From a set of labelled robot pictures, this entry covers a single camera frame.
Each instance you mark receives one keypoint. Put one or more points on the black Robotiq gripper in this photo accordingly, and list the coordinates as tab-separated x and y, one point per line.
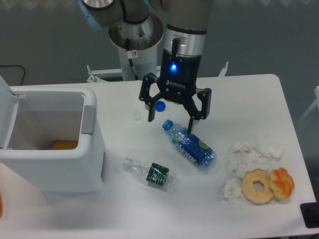
179	77

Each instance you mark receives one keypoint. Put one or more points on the white trash can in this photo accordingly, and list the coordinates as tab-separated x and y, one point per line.
32	118

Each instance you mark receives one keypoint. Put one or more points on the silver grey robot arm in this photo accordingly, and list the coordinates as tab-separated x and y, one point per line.
160	43

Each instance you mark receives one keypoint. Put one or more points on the blue bottle cap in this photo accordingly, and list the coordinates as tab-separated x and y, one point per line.
160	106

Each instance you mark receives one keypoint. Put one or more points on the white bottle cap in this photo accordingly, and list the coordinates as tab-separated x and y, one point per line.
136	116

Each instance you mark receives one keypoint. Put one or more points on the blue plastic bottle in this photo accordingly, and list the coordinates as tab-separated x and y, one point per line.
189	145

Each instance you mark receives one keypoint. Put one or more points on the clear bottle green label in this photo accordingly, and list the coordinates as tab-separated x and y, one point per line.
151	174

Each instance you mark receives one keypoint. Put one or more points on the large crumpled white tissue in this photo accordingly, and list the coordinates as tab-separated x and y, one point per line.
247	156

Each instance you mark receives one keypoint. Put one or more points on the small crumpled white tissue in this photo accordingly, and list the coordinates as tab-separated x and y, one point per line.
232	191

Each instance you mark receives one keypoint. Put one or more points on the orange bread inside bin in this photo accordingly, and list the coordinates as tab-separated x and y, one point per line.
64	145

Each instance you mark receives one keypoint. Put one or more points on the orange glazed bread roll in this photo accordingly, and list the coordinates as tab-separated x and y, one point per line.
281	183

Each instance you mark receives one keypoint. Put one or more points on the white furniture at right edge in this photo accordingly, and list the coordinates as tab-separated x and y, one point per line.
312	110

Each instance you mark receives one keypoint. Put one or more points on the black device at edge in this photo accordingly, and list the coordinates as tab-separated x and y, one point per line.
310	213

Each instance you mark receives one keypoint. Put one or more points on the orange object at left edge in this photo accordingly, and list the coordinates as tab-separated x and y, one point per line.
1	206

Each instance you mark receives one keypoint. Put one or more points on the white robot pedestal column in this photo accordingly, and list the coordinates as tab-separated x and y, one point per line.
137	63

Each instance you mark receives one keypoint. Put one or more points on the white metal base frame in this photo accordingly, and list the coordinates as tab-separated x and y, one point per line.
115	75

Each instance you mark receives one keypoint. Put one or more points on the plain ring donut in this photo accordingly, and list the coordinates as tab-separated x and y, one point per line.
255	187

